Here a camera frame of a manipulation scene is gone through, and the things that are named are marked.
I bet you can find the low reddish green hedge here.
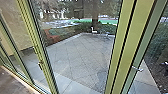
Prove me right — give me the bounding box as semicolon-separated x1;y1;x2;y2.
42;22;93;46

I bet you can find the dark tree trunk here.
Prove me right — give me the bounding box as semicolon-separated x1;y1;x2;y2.
90;0;101;29

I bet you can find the green hedge bush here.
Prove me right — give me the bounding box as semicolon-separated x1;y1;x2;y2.
144;21;168;68

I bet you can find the white low garden wall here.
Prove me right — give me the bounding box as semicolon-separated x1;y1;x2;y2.
41;19;73;28

